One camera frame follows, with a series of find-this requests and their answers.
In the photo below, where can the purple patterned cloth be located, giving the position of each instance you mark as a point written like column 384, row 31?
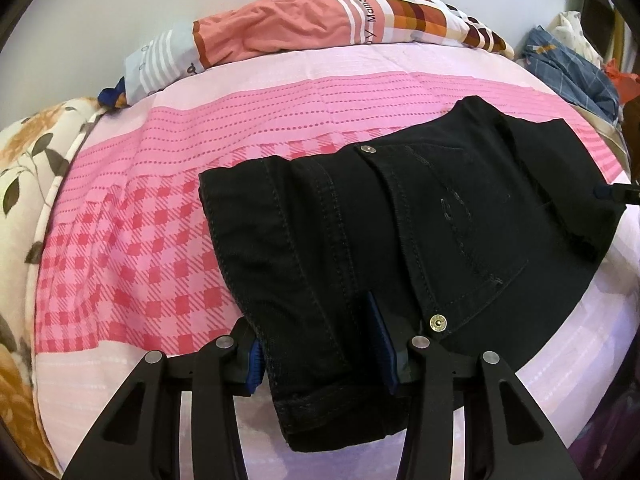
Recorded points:
column 608, row 446

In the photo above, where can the blue checked cloth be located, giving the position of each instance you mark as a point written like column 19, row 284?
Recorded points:
column 570, row 75

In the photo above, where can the orange plaid bolster pillow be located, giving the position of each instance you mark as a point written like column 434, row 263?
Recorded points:
column 272, row 26

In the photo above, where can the white floral cloth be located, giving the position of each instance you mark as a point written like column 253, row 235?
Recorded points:
column 567, row 28

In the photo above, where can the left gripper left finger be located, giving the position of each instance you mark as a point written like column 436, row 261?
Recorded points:
column 136, row 436

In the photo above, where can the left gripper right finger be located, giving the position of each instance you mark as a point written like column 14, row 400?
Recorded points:
column 506, row 433

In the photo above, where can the black denim pants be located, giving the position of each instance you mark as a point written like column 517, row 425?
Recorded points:
column 478, row 229

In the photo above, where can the cream floral pillow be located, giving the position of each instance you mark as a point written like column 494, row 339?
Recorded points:
column 36, row 152

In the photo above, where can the pink checked bed sheet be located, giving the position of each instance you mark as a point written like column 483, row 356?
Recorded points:
column 128, row 264

